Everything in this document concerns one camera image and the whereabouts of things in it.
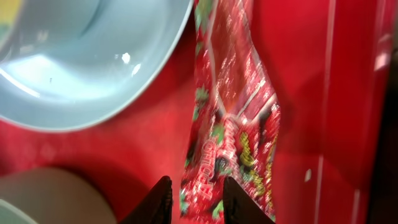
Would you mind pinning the red plastic tray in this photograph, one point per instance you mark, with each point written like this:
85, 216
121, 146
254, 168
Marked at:
328, 61

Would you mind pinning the green bowl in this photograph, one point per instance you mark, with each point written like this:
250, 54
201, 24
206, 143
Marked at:
52, 196

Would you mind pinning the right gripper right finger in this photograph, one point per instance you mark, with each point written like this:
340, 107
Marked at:
238, 206

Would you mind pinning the red snack wrapper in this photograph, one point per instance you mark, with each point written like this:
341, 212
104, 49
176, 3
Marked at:
236, 116

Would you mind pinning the yellow plastic cup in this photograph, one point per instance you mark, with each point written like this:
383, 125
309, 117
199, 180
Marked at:
9, 10

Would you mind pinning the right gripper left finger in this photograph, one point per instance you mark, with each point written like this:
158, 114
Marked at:
156, 207

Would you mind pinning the light blue plate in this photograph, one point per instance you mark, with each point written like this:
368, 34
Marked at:
69, 65

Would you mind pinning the black plastic tray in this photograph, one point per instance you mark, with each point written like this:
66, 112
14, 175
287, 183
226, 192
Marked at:
383, 196

